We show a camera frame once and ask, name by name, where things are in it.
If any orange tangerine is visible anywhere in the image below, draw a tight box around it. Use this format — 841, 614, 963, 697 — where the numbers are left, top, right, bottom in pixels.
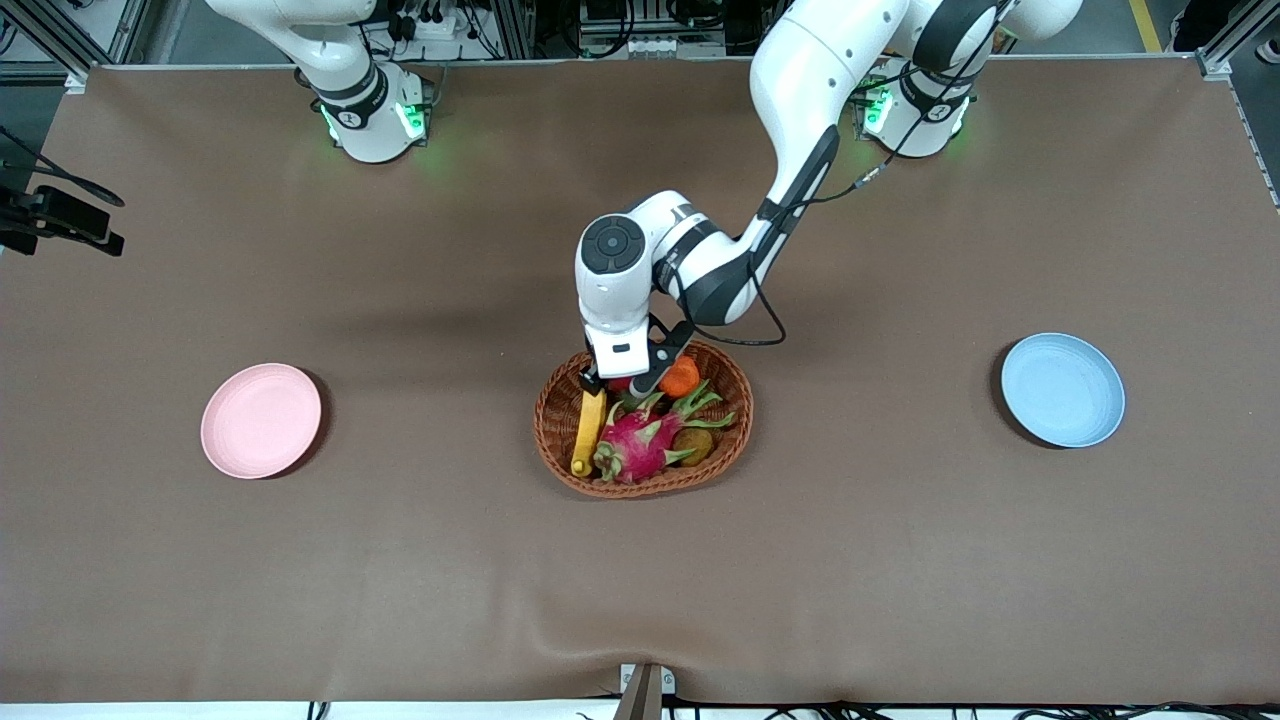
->
658, 356, 702, 399

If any aluminium frame profile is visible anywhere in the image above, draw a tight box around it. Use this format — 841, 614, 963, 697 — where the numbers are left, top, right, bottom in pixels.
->
1195, 0, 1280, 79
0, 0, 101, 93

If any black looping arm cable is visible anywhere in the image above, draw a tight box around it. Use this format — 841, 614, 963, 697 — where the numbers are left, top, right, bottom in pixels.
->
655, 250, 788, 349

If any grey metal post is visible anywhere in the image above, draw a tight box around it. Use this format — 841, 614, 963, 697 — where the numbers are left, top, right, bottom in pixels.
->
613, 663, 677, 720

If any black cable with silver connector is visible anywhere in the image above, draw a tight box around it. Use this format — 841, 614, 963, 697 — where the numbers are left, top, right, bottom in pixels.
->
760, 60, 986, 213

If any white power strip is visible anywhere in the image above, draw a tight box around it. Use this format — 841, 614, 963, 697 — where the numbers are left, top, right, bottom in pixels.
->
580, 35, 673, 59

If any pink round plate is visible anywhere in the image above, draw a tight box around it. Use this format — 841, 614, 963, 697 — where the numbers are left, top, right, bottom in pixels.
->
200, 363, 323, 480

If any yellow banana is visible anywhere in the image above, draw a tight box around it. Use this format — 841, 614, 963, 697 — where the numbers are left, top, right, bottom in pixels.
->
570, 388, 608, 478

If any green-brown pear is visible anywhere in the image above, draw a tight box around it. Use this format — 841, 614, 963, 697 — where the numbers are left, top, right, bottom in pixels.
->
670, 426, 715, 467

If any light blue round plate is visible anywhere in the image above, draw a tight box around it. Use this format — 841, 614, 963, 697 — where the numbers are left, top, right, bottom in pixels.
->
1001, 333, 1127, 449

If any brown wicker basket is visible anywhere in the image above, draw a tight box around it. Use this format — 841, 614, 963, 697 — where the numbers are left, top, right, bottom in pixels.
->
533, 340, 755, 499

